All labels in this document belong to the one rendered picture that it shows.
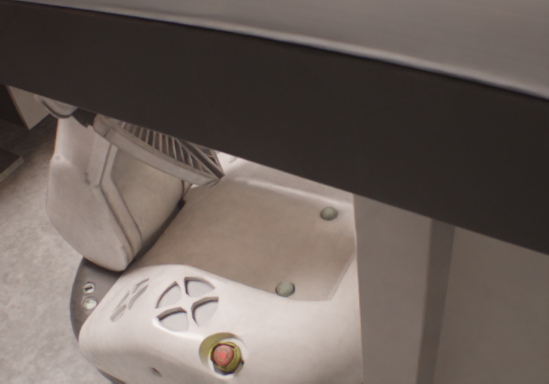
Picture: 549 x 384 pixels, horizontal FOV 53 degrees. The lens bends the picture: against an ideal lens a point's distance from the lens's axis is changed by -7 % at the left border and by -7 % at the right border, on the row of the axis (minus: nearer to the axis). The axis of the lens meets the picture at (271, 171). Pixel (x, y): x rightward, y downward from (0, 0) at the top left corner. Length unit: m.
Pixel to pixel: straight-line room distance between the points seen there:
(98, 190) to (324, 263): 0.37
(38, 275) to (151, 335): 0.72
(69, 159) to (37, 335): 0.58
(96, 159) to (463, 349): 0.56
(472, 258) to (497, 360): 0.14
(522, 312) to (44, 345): 1.08
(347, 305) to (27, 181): 1.22
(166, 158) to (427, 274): 0.24
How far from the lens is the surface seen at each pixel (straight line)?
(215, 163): 0.51
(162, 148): 0.50
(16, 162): 1.88
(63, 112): 0.50
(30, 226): 1.65
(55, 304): 1.43
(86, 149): 0.87
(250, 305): 0.81
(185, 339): 0.81
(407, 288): 0.38
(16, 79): 0.17
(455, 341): 0.58
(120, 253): 1.04
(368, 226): 0.35
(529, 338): 0.54
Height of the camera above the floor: 1.02
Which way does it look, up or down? 42 degrees down
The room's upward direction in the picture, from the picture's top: 11 degrees counter-clockwise
